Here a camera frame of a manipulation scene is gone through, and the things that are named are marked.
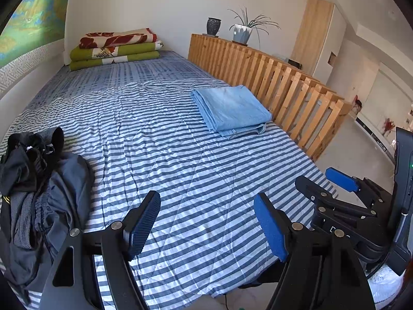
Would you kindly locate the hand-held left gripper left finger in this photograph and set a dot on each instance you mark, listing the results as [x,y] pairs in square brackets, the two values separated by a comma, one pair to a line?
[145,222]

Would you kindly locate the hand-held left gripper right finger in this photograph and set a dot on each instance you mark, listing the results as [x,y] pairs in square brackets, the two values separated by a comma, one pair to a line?
[271,229]

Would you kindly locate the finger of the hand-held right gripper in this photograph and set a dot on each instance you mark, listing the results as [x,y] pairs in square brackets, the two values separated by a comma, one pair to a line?
[309,190]
[342,177]

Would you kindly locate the dark grey pants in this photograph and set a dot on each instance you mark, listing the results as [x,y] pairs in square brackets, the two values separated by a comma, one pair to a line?
[64,193]

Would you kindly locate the light blue denim jeans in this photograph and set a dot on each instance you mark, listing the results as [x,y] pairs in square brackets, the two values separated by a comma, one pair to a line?
[232,109]

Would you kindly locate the person's right hand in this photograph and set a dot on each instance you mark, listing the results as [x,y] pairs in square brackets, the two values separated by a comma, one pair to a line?
[387,284]

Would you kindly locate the blue white striped bed cover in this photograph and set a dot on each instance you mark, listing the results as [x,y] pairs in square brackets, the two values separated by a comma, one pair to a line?
[145,129]

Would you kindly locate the small black box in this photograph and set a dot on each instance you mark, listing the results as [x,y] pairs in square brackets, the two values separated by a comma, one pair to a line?
[294,63]

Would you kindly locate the wooden slat railing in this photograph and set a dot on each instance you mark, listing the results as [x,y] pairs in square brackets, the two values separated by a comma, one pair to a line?
[258,71]

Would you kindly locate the black shorts with grey waistband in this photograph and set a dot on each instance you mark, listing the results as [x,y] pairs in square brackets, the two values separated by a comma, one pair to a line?
[19,161]

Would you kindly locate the wooden wardrobe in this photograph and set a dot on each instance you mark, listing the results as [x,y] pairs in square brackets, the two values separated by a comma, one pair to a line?
[313,35]

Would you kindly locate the potted plant in white pot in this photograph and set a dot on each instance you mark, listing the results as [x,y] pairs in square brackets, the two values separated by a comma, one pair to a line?
[242,34]

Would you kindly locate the red floral folded blanket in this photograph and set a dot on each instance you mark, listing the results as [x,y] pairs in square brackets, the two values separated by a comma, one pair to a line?
[119,38]

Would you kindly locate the dark ceramic pot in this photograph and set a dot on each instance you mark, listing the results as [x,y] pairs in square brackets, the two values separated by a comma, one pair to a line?
[213,26]

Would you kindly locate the landscape wall hanging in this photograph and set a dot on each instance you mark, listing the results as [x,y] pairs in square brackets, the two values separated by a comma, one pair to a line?
[35,16]

